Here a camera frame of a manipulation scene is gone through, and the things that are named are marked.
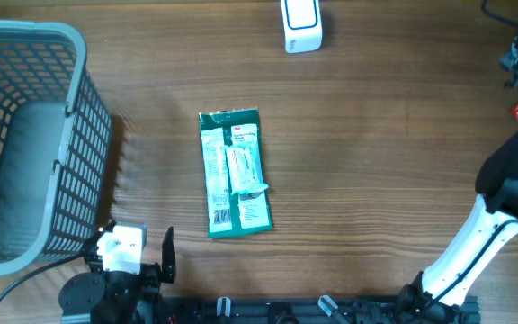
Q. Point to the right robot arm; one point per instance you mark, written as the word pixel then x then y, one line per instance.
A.
pixel 439 294

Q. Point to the white barcode scanner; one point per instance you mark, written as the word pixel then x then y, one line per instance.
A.
pixel 302 25

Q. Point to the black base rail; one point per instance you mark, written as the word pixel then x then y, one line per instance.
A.
pixel 363 310

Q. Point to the green 3M package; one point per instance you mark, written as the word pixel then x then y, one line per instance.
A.
pixel 231 215

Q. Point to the light green wipes pack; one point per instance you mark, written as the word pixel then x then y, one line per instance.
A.
pixel 244 169

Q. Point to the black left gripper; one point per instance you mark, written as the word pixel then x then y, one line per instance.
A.
pixel 151 272

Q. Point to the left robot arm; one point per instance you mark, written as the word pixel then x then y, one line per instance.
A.
pixel 119 287

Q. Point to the grey plastic shopping basket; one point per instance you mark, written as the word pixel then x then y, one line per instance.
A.
pixel 55 135

